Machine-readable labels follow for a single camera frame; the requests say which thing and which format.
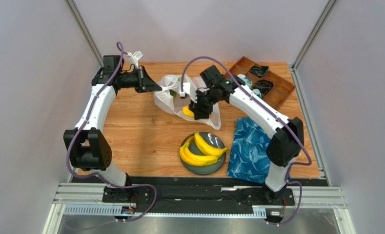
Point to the white plastic bag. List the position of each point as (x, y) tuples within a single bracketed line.
[(165, 102)]

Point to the yellow fake banana bunch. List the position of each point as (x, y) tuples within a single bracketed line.
[(193, 159)]

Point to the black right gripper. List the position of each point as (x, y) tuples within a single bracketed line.
[(200, 104)]

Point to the black rolled sock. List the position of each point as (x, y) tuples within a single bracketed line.
[(264, 86)]

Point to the green fake fruit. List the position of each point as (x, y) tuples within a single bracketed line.
[(173, 93)]

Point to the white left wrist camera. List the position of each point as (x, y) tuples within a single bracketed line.
[(134, 58)]

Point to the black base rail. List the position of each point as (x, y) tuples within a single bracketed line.
[(203, 195)]

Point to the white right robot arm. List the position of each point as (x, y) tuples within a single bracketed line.
[(286, 135)]

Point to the teal white sock upper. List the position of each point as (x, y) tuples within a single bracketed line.
[(246, 79)]

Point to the dark rolled sock upper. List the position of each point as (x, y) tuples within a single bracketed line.
[(259, 70)]

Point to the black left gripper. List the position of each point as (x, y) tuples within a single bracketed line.
[(145, 83)]

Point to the aluminium frame base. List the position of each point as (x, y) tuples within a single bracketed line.
[(77, 208)]

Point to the dark blue ceramic plate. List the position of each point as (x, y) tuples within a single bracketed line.
[(216, 142)]

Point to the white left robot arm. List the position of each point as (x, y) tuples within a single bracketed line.
[(88, 152)]

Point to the teal white sock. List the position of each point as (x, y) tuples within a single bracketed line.
[(257, 93), (246, 79)]

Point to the teal white sock lower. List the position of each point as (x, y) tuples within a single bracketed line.
[(257, 93)]

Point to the blue patterned cloth bag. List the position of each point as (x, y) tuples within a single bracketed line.
[(248, 160)]

